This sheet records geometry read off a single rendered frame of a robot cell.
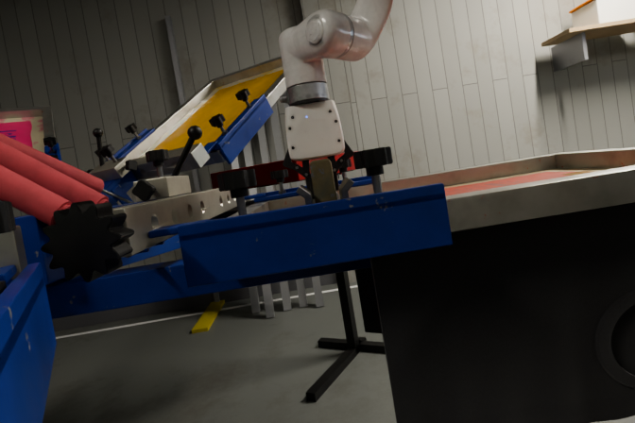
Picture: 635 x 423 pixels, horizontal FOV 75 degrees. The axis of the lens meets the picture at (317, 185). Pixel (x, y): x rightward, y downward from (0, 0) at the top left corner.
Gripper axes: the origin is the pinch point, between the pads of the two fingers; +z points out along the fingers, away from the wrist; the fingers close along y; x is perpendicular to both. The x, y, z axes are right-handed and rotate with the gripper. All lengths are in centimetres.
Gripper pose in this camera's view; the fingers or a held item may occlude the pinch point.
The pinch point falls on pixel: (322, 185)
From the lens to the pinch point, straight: 76.1
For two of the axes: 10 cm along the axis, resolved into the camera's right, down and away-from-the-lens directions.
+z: 1.6, 9.9, 0.4
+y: 9.9, -1.6, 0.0
